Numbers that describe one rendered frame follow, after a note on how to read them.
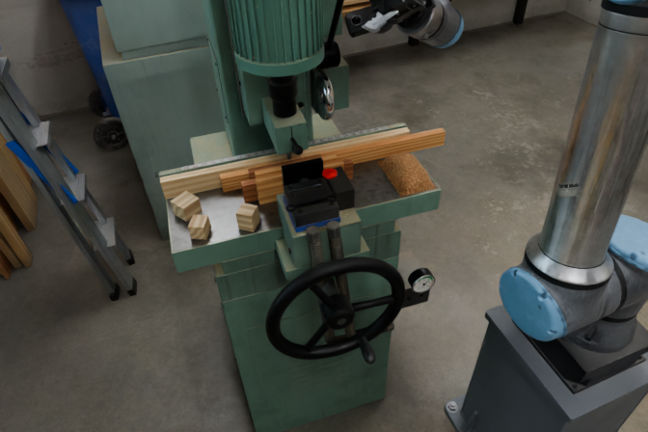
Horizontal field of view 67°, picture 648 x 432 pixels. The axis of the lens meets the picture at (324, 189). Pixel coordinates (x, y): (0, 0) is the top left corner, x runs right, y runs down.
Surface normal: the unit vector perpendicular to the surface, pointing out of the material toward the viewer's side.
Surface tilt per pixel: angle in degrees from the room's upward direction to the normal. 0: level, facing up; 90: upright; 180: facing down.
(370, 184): 0
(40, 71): 90
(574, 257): 83
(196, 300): 0
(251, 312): 90
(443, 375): 0
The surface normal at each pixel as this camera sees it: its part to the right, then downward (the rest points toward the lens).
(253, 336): 0.30, 0.60
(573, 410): -0.03, -0.77
